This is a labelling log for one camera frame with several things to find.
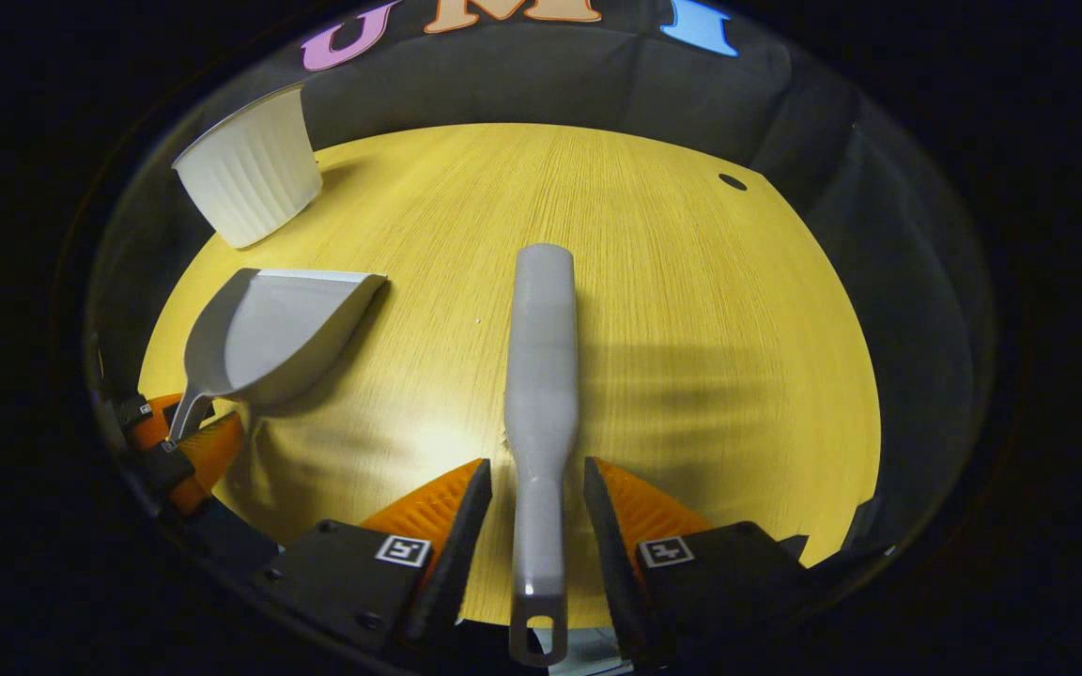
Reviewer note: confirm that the grey plastic dustpan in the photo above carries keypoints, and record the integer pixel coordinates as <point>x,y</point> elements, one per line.
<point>278,338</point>

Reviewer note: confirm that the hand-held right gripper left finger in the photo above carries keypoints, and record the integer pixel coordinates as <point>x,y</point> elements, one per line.
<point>461,545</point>

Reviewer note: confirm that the white ribbed garbage bin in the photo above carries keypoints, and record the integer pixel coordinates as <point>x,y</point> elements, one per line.
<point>250,178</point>

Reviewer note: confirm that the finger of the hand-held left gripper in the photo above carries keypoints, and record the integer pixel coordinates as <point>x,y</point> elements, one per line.
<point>165,465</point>
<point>134,411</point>

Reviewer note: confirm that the small grey broom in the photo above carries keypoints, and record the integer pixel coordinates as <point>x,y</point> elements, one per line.
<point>541,376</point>

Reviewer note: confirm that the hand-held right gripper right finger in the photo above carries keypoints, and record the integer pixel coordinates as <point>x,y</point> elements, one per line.
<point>611,554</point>

